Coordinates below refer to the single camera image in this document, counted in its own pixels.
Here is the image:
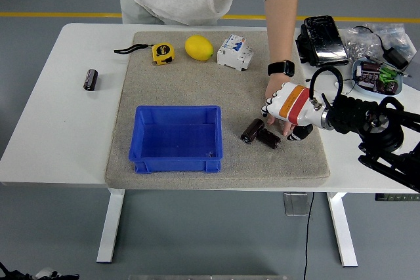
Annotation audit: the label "white metal table leg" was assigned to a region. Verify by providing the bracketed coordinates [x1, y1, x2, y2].
[96, 188, 126, 264]
[327, 191, 358, 268]

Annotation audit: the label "light blue tray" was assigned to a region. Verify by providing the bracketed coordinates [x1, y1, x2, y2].
[351, 58, 404, 99]

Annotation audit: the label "black floor cable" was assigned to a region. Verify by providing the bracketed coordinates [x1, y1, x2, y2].
[302, 192, 316, 280]

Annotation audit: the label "black power adapter with cord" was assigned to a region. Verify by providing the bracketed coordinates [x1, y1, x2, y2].
[353, 26, 410, 71]

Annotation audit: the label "dark capacitor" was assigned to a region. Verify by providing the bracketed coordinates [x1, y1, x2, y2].
[375, 80, 400, 96]

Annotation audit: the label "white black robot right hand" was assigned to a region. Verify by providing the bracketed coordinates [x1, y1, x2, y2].
[261, 82, 324, 142]

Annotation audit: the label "thin black pen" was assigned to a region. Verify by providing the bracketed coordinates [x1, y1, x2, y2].
[369, 58, 413, 79]

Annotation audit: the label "yellow lemon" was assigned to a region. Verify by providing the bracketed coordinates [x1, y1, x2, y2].
[184, 35, 215, 62]

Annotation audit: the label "white circuit breaker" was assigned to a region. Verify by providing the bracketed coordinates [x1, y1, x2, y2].
[216, 33, 256, 72]

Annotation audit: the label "person's left hand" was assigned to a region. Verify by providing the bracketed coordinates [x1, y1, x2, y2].
[264, 75, 299, 137]

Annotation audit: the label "brown capacitor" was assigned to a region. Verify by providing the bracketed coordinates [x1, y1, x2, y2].
[362, 62, 382, 77]

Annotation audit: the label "dark brown cylindrical battery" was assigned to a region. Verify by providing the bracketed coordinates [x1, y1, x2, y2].
[241, 118, 265, 145]

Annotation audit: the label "capacitor board pack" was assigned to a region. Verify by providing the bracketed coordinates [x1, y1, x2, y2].
[357, 73, 378, 91]

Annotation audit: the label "black white robot left hand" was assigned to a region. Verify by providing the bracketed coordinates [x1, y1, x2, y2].
[0, 262, 79, 280]

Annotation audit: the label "grey-brown felt mat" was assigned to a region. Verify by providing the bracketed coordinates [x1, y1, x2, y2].
[104, 31, 331, 191]

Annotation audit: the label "black white-printed cylindrical battery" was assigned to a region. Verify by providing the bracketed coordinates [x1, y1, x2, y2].
[256, 128, 282, 150]

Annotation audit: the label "grey metal floor plate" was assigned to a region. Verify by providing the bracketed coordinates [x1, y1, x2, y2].
[283, 192, 311, 217]

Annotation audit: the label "black smart watch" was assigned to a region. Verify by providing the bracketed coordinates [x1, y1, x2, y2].
[266, 60, 296, 78]

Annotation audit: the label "blue plastic box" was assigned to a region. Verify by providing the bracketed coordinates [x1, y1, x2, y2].
[127, 105, 224, 174]

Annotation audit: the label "table control panel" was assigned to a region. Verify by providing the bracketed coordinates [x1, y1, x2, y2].
[375, 193, 420, 201]

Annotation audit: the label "black glossy device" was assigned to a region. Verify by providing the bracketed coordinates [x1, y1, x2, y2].
[295, 15, 350, 68]

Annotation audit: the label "green connector pieces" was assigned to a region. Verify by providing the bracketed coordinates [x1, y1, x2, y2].
[379, 67, 400, 85]

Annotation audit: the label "clear bag of screws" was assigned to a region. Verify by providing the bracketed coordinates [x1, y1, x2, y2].
[339, 22, 415, 64]

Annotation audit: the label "yellow tape measure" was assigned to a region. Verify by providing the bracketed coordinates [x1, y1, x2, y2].
[114, 43, 175, 66]

